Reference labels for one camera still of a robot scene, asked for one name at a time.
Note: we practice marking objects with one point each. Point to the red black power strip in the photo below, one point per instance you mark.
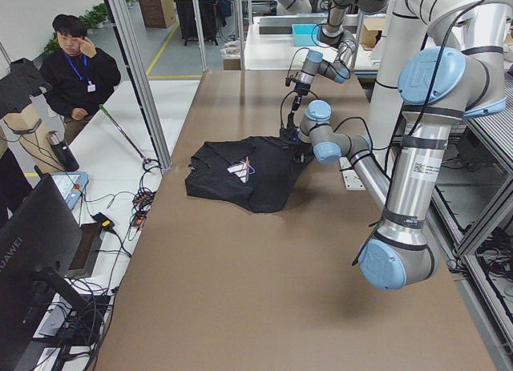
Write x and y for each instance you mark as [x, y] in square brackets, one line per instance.
[141, 204]

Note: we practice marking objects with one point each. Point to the black Huawei monitor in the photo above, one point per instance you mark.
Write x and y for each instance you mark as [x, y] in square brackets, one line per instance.
[38, 244]

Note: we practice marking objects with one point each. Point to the black printed t-shirt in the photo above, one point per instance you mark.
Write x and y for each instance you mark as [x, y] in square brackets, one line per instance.
[257, 173]

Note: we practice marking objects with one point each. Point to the blue teach pendant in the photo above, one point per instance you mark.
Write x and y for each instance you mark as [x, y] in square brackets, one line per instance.
[72, 185]

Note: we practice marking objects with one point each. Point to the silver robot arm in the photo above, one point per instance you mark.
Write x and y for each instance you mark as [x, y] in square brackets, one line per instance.
[439, 87]
[331, 34]

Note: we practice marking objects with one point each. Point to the aluminium frame post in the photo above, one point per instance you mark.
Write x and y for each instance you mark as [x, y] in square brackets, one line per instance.
[125, 35]

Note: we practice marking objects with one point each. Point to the black grabber stick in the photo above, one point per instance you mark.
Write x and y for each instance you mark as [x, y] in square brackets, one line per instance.
[146, 161]

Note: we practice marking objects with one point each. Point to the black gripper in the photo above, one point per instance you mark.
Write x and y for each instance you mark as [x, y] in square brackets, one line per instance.
[299, 151]
[296, 102]

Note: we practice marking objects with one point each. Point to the black power adapter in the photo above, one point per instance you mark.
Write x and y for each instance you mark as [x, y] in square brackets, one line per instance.
[106, 222]

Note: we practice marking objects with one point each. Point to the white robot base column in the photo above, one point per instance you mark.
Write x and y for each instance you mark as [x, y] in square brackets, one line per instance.
[416, 25]

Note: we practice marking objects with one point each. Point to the seated man in black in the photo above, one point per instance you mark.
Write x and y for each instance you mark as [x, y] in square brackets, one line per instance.
[82, 76]

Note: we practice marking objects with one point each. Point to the black water bottle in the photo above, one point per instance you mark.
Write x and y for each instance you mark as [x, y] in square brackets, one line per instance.
[62, 151]

